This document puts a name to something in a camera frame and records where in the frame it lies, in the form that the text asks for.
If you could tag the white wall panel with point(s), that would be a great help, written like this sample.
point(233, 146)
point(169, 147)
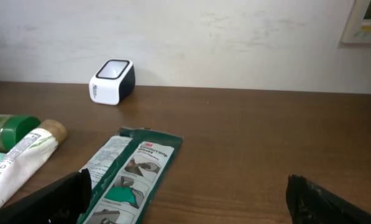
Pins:
point(358, 26)

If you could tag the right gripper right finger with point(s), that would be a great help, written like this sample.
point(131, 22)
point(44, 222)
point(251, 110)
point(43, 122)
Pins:
point(309, 203)

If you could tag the green lidded jar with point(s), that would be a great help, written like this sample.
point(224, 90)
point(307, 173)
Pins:
point(13, 128)

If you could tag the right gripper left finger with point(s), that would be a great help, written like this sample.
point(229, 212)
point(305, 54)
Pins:
point(60, 202)

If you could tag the green gloves package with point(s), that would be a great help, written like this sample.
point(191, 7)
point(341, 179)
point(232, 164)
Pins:
point(126, 173)

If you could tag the white tube with tan cap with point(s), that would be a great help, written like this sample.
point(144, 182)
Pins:
point(28, 155)

